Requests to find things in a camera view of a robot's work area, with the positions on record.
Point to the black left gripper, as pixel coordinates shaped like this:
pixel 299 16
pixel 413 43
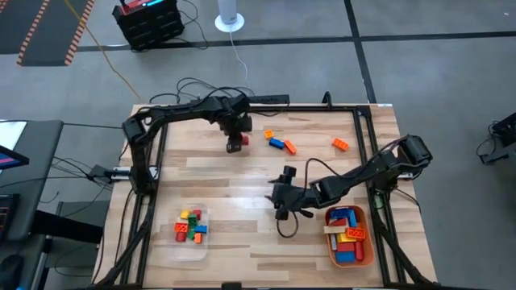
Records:
pixel 235 117

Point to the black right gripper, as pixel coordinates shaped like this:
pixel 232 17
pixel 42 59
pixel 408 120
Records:
pixel 296 195

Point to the small yellow-orange cube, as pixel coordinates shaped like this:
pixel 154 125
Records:
pixel 269 134

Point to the dark blue long block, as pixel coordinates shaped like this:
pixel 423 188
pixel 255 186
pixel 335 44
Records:
pixel 339 213

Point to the grey plank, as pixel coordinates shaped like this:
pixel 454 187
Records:
pixel 334 242

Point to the red cube block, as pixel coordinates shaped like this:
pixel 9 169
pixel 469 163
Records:
pixel 196 214

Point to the blue studded brick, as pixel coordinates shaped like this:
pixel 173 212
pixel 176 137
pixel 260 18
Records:
pixel 352 218
pixel 200 229

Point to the green block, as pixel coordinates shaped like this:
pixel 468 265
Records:
pixel 192 220
pixel 191 234

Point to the red-orange studded brick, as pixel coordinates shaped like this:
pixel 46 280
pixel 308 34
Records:
pixel 355 233

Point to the small orange block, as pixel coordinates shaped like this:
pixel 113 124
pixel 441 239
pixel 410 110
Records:
pixel 198 238

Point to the light blue block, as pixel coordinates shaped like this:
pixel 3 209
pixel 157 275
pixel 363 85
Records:
pixel 345 257

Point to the small orange studded brick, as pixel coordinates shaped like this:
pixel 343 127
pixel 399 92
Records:
pixel 181 227

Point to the red half-cylinder block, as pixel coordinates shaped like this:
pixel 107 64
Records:
pixel 359 250

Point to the red round block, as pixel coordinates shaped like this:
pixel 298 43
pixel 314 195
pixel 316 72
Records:
pixel 181 237

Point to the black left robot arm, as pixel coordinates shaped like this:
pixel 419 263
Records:
pixel 177 110

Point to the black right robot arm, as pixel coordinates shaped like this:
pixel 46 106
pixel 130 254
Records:
pixel 375 169

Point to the black power strip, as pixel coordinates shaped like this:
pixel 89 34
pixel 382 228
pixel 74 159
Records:
pixel 270 99

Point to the red-orange long block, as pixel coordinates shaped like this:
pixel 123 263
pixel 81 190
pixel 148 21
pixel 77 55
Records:
pixel 290 147

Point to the blue rectangular block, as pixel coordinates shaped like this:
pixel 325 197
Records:
pixel 276 143

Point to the white floor stand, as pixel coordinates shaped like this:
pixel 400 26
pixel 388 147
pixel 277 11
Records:
pixel 229 22

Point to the clear plastic bin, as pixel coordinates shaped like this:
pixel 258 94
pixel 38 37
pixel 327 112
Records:
pixel 187 251

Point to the orange plastic bin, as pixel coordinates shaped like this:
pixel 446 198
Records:
pixel 364 262

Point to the black crate with red lid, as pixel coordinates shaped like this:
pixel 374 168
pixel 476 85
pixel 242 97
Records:
pixel 149 24

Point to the black power adapter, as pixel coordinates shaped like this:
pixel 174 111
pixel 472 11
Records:
pixel 109 173

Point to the dark desk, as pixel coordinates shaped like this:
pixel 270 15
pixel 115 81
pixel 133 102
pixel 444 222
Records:
pixel 36 161

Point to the hazard-striped floor mat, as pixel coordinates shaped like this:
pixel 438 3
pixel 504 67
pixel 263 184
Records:
pixel 44 28

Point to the white sheet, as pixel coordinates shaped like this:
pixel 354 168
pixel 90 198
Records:
pixel 10 133

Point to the lit computer screen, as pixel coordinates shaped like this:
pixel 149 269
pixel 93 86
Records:
pixel 12 158

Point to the black floor device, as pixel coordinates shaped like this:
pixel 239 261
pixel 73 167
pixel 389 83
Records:
pixel 502 139

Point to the black keyboard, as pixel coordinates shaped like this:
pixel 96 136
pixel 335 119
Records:
pixel 8 215

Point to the black computer mouse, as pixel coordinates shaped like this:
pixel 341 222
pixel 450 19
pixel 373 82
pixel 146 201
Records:
pixel 10 272

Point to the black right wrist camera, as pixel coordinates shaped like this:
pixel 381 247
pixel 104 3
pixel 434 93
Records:
pixel 289 172

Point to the black aluminium table frame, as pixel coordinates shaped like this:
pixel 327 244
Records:
pixel 314 108

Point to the black table camera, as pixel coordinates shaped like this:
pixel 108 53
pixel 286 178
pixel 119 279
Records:
pixel 231 286

